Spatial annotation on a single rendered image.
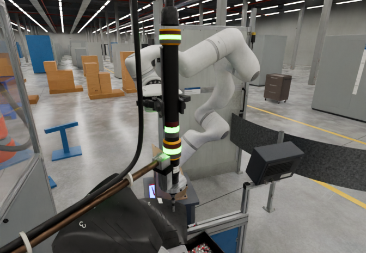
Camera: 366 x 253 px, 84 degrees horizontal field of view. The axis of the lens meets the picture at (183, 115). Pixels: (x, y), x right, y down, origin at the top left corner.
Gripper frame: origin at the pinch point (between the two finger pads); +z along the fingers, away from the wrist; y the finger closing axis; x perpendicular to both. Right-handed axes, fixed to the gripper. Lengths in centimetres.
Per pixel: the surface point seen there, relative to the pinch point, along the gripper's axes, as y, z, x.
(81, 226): 21.1, 3.4, -23.6
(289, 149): -77, -33, -41
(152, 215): 3.1, -16.5, -45.3
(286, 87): -516, -462, -114
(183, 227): -6.4, -9.3, -47.0
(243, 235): -54, -34, -97
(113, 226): 15.0, 2.2, -27.1
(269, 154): -63, -33, -41
